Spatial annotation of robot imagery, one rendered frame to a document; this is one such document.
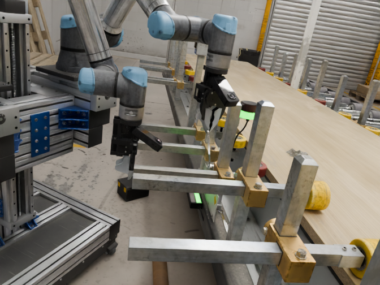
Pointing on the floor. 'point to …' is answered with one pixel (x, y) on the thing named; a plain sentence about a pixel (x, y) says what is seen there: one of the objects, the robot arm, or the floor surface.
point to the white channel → (305, 43)
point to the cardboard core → (160, 273)
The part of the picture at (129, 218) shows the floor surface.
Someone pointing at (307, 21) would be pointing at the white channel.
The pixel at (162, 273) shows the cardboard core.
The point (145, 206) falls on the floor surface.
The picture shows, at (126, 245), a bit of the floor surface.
